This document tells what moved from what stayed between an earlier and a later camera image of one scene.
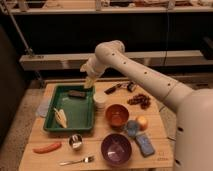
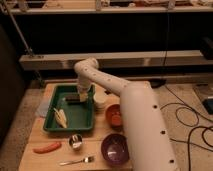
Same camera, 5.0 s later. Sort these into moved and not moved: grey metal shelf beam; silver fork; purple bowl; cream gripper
Moved: cream gripper
Not moved: silver fork; grey metal shelf beam; purple bowl
